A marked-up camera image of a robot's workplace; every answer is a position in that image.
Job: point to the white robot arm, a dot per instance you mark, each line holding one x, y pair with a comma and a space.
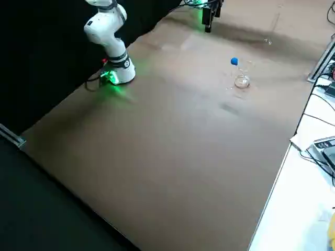
104, 31
199, 2

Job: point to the aluminium corner profile bar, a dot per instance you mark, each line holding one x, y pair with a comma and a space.
13, 137

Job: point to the small black adapter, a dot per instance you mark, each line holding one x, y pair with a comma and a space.
330, 90

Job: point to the clear glass beaker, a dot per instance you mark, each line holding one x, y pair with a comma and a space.
242, 82

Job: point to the yellow object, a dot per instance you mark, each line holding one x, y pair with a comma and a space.
332, 230

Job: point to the aluminium profile post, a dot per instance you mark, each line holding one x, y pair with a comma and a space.
323, 56

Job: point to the grey device with label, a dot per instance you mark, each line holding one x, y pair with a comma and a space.
323, 149

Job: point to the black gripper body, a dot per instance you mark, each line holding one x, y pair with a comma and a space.
207, 18

